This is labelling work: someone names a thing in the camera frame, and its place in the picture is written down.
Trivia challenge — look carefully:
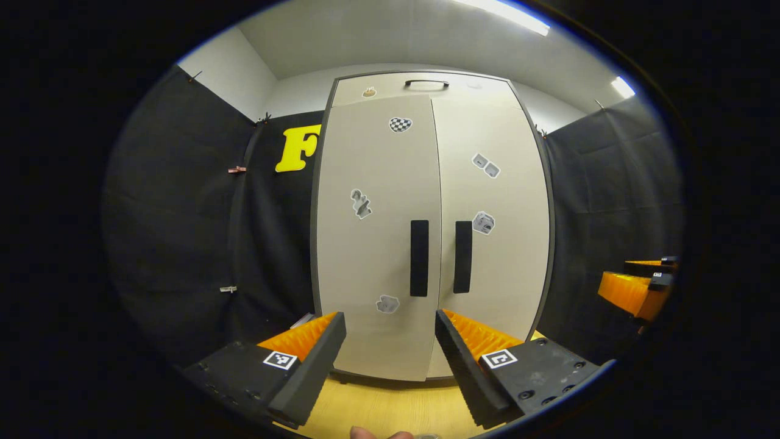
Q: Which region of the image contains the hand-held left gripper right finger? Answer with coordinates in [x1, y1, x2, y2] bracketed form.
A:
[434, 309, 601, 429]

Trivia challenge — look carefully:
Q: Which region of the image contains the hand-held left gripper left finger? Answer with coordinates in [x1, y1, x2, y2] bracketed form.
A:
[183, 311, 347, 429]

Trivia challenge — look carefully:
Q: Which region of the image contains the white cabinet door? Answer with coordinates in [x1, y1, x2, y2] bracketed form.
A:
[427, 95, 552, 379]
[317, 93, 442, 382]

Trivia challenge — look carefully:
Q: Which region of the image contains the white and grey cabinet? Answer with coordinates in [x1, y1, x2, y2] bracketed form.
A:
[310, 70, 556, 385]

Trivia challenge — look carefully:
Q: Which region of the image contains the beige cabinet drawer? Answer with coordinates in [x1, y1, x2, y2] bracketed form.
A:
[331, 71, 523, 109]

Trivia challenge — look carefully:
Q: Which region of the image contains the black backdrop cloth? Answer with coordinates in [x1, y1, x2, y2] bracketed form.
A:
[101, 64, 686, 366]

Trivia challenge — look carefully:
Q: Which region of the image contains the long ceiling light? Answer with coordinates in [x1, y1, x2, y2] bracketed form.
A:
[454, 0, 552, 37]

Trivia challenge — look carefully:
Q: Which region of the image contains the black right door handle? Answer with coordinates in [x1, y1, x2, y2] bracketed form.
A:
[453, 221, 473, 294]

